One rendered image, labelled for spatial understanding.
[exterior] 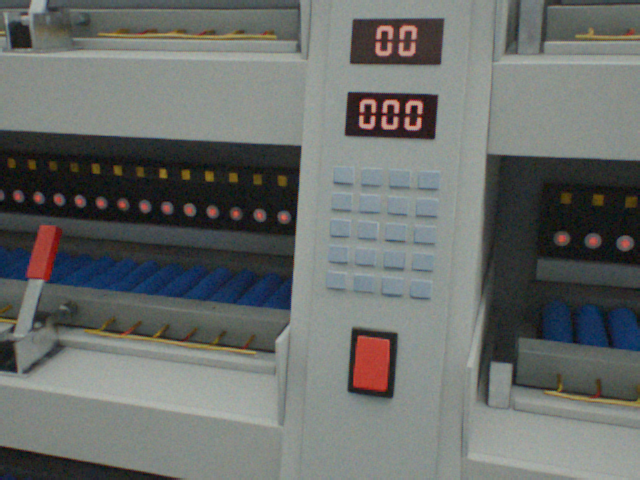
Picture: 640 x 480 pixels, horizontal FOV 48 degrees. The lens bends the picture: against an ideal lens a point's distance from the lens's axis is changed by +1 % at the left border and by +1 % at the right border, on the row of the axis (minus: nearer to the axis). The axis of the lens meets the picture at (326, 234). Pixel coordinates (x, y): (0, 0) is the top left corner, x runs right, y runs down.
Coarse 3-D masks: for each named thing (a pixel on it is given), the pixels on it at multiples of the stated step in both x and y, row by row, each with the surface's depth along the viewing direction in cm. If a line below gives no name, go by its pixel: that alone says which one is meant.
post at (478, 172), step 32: (320, 0) 36; (480, 0) 34; (320, 32) 36; (480, 32) 34; (320, 64) 37; (480, 64) 34; (320, 96) 37; (480, 96) 34; (320, 128) 37; (480, 128) 34; (320, 160) 37; (480, 160) 35; (480, 192) 35; (480, 224) 36; (480, 256) 38; (480, 288) 41; (448, 320) 35; (288, 352) 38; (448, 352) 35; (288, 384) 38; (448, 384) 35; (288, 416) 38; (448, 416) 35; (288, 448) 38; (448, 448) 35
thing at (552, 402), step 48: (576, 192) 49; (624, 192) 48; (576, 240) 50; (624, 240) 49; (528, 288) 50; (576, 288) 50; (480, 336) 39; (528, 336) 48; (576, 336) 47; (624, 336) 43; (480, 384) 42; (528, 384) 41; (576, 384) 40; (624, 384) 40; (480, 432) 37; (528, 432) 37; (576, 432) 37; (624, 432) 37
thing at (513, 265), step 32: (544, 0) 52; (544, 32) 53; (160, 160) 61; (192, 160) 61; (224, 160) 60; (256, 160) 59; (288, 160) 58; (512, 160) 53; (544, 160) 53; (576, 160) 52; (608, 160) 52; (512, 192) 53; (512, 224) 54; (288, 256) 58; (512, 256) 54; (512, 288) 54
